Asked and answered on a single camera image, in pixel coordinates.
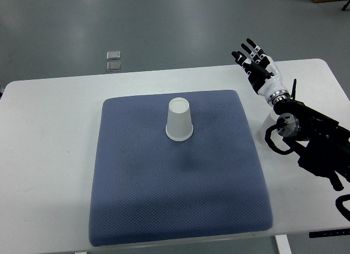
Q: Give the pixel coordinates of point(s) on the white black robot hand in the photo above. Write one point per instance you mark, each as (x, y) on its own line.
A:
(263, 73)

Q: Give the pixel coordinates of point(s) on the white paper cup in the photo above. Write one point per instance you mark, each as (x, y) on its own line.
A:
(179, 126)
(270, 120)

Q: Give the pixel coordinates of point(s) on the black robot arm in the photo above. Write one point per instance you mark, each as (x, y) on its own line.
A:
(320, 142)

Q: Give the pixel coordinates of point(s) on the white paper cup on cushion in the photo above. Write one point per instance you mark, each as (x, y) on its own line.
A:
(179, 126)

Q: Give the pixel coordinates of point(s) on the black tripod leg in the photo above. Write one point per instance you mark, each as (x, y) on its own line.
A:
(344, 8)

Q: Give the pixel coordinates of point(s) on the lower metal floor plate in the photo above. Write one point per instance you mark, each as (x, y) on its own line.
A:
(113, 66)

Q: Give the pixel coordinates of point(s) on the metal floor plate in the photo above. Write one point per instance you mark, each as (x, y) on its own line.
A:
(113, 55)
(113, 66)

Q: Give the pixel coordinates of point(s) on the upper metal floor plate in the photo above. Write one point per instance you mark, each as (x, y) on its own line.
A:
(113, 55)

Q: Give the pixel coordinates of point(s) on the blue fabric cushion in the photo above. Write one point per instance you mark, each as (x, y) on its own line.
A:
(147, 187)

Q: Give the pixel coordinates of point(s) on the white table leg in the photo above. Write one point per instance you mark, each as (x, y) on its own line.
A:
(282, 244)

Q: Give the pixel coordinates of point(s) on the black desk control panel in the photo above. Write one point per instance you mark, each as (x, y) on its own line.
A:
(329, 233)

